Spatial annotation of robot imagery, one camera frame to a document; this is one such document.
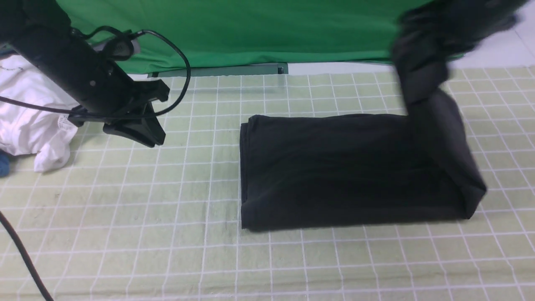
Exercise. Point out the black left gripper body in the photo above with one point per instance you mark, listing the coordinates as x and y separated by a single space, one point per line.
105 93

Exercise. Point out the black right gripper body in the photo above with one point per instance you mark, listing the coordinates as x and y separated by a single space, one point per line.
420 54

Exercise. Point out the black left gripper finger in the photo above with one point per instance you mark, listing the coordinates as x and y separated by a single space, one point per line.
144 128

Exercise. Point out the dark gray long-sleeve top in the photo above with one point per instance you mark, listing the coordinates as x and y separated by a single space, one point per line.
356 169

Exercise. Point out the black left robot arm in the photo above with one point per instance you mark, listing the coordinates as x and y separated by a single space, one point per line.
41 32

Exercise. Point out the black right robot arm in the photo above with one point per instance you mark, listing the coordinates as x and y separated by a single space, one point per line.
471 21

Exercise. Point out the green backdrop cloth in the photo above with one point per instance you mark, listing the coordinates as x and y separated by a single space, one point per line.
218 33

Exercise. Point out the green checkered table mat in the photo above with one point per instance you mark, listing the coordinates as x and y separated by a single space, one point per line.
123 222

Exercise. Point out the white crumpled cloth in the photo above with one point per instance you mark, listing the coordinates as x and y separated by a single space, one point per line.
25 131

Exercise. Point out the blue object at edge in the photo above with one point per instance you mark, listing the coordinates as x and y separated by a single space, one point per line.
5 165

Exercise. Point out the gray-green metal bar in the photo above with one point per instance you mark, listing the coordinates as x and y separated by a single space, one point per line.
263 69

